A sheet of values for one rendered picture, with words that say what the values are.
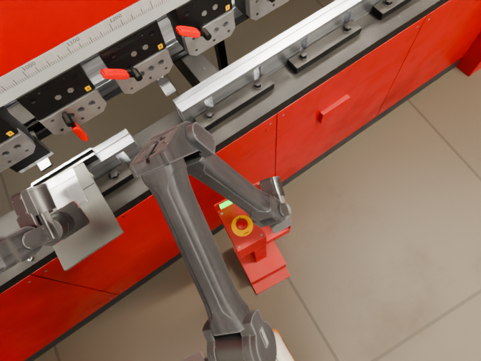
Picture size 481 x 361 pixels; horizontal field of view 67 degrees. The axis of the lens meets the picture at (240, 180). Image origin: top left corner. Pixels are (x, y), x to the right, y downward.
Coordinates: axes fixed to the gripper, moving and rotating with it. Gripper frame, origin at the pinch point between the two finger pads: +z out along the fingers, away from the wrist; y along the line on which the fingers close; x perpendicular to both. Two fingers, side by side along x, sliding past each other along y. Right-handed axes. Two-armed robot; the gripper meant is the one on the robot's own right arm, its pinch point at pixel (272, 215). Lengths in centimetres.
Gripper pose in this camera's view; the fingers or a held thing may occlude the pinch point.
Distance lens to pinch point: 119.8
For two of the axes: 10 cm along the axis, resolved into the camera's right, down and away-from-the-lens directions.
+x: -8.9, 4.5, -1.0
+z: -0.3, 1.6, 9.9
